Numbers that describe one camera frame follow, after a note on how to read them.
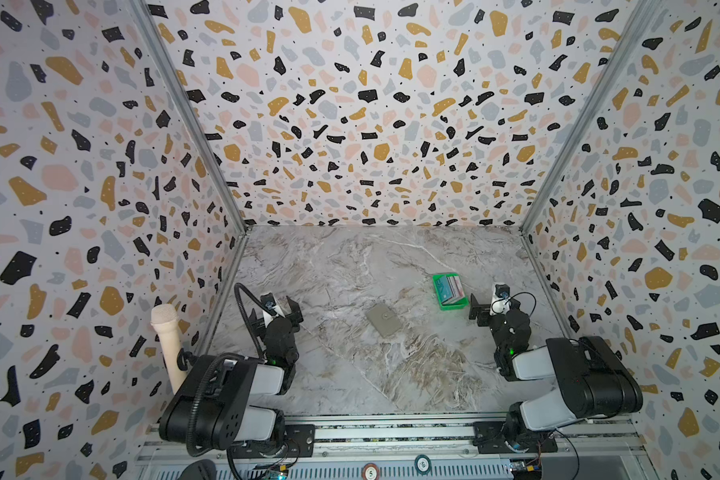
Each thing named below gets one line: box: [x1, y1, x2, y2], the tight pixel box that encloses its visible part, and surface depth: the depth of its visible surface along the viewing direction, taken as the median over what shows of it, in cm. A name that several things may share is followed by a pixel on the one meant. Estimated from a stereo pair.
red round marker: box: [362, 463, 380, 480], surface depth 71 cm
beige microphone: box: [150, 304, 187, 395], surface depth 64 cm
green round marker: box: [414, 454, 431, 476], surface depth 72 cm
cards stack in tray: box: [437, 275, 465, 304], surface depth 102 cm
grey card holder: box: [365, 303, 401, 338], surface depth 97 cm
